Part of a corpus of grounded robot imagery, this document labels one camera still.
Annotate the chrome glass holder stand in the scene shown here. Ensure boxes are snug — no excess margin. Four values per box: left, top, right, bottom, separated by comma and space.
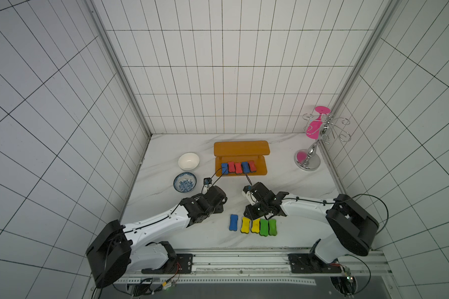
294, 112, 352, 171

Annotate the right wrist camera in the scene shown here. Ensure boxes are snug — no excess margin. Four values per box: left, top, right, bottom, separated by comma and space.
243, 185, 254, 195

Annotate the yellow eraser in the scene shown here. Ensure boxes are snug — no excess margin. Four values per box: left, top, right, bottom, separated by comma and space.
240, 217, 251, 234
251, 219, 261, 234

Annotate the green eraser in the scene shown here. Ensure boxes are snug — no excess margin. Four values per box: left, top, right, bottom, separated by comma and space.
259, 219, 269, 237
268, 219, 278, 236

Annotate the aluminium mounting rail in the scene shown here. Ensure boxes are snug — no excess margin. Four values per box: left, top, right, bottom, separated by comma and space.
113, 248, 392, 287

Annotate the pink wine glass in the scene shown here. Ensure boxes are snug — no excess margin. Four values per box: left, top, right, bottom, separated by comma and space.
306, 106, 331, 140

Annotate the blue floral plate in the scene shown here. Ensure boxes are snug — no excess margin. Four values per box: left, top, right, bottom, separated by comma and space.
173, 172, 197, 193

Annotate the white ceramic bowl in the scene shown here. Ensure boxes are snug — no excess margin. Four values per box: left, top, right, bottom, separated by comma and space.
178, 153, 200, 171

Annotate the red eraser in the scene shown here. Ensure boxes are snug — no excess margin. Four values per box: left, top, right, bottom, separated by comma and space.
234, 163, 243, 174
228, 162, 236, 173
248, 161, 257, 173

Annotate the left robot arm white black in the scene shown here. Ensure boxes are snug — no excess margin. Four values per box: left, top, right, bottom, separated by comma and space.
86, 186, 227, 289

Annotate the two-tier wooden shelf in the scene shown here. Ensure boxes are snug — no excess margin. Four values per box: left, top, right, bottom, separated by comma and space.
214, 140, 271, 176

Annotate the blue eraser top shelf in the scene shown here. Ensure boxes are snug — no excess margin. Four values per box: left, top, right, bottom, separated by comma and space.
229, 214, 238, 231

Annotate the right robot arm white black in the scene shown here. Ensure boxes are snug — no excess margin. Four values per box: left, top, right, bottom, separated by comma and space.
242, 182, 379, 264

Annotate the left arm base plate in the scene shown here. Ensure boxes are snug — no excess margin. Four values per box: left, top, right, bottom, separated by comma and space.
141, 254, 194, 274

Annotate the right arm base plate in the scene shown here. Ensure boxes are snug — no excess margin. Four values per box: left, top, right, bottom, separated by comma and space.
288, 254, 342, 274

